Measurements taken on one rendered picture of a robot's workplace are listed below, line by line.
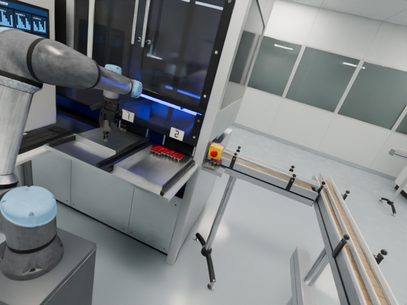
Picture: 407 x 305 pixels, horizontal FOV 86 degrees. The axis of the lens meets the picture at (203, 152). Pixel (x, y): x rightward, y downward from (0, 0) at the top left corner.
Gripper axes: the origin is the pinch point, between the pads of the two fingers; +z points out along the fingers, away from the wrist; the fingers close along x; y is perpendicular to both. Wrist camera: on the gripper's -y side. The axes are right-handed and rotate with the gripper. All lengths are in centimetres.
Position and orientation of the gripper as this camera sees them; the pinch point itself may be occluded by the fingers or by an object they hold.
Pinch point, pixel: (105, 131)
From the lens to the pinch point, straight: 131.7
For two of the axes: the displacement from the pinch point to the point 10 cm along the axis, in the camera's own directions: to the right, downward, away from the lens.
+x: 3.1, -3.3, 8.9
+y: 9.2, 3.5, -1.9
